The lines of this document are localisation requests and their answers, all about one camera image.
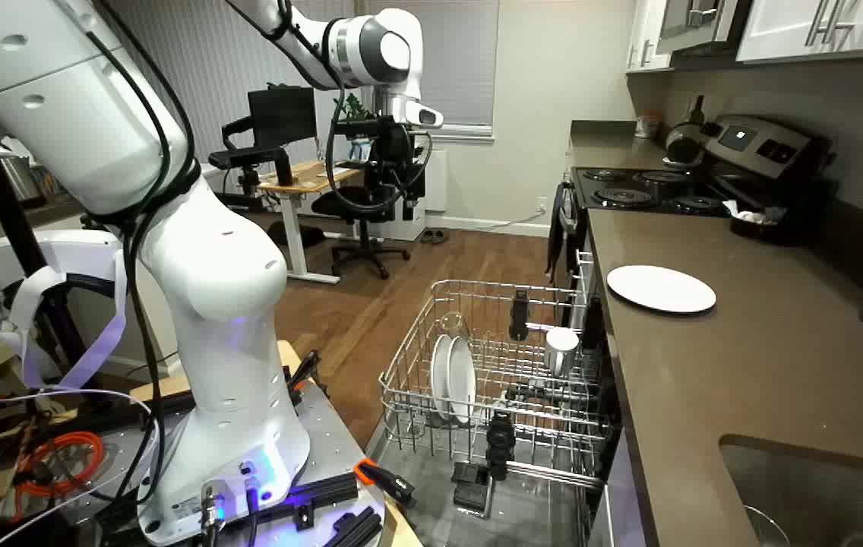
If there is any black bottle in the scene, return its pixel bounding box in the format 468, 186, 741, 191
507, 285, 533, 344

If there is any orange handled tool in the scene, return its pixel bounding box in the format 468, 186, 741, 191
354, 456, 421, 512

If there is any gray dishwasher door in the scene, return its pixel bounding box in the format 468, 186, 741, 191
364, 420, 616, 547

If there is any orange cable coil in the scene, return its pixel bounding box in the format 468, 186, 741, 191
13, 428, 109, 502

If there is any steel kitchen sink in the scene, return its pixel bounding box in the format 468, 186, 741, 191
717, 434, 863, 547

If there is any window blind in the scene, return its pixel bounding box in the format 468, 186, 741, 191
403, 0, 506, 133

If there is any wire dishwasher rack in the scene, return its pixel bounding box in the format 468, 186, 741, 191
376, 276, 624, 513

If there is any clear glass jar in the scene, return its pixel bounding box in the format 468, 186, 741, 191
506, 373, 563, 410

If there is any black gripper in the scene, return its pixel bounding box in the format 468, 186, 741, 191
368, 113, 433, 201

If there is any black dish with cloth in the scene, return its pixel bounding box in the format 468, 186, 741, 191
717, 196, 810, 247

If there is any wooden board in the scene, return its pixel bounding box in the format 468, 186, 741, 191
132, 339, 308, 407

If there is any stainless black stove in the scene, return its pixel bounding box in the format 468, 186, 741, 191
546, 113, 835, 291

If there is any gray robot mounting table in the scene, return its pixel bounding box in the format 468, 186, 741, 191
65, 377, 427, 547

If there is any narrow white upper cabinet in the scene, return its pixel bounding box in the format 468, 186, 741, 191
624, 0, 679, 72

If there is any black office chair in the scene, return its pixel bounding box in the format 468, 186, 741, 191
310, 132, 434, 282
246, 81, 319, 188

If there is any white ceramic mug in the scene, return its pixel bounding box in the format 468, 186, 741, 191
545, 325, 584, 377

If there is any white dinner plate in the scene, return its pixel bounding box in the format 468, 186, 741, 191
429, 331, 458, 420
443, 335, 480, 426

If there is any white flat ribbon strap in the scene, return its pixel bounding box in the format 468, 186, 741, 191
0, 254, 132, 391

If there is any white plastic box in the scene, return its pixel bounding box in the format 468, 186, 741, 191
0, 226, 126, 307

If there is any wooden top desk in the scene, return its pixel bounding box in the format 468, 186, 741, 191
251, 158, 368, 290

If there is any black metal bracket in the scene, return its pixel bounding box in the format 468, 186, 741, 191
277, 470, 364, 521

